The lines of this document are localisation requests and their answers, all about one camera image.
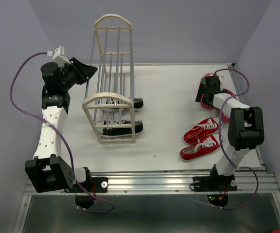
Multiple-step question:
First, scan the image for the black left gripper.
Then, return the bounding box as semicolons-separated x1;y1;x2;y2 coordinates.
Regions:
60;57;98;90

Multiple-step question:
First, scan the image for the pink green flip-flop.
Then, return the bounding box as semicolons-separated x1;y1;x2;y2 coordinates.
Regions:
216;88;236;122
199;72;222;110

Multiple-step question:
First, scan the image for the cream and chrome shoe shelf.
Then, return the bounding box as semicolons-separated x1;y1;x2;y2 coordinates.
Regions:
82;14;136;144

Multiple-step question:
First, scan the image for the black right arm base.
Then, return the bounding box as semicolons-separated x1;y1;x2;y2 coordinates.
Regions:
190;175;237;208

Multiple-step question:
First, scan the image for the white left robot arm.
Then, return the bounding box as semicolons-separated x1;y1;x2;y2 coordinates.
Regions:
25;58;98;193

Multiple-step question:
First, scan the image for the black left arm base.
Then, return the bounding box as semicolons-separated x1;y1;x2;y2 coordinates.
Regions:
73;177;108;209

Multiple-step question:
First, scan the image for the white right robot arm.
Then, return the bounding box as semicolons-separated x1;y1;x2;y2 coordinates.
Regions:
192;75;264;192

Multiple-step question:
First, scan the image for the red sneaker far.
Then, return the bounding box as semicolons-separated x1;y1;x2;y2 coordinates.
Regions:
183;117;224;144

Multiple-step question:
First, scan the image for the red sneaker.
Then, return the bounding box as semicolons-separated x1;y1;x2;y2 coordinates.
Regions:
180;134;220;161
183;117;224;144

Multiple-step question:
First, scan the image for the red sneaker near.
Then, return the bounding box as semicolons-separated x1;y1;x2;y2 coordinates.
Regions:
180;134;220;161

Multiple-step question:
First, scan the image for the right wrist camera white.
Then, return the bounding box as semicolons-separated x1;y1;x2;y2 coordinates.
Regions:
217;75;225;84

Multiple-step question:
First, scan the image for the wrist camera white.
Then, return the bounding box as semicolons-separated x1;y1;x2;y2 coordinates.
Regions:
47;45;70;67
217;75;225;84

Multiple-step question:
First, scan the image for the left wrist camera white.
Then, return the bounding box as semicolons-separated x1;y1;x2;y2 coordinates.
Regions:
47;45;70;67

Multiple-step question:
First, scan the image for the aluminium mounting rail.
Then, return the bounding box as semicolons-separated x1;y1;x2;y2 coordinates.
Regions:
23;172;280;196

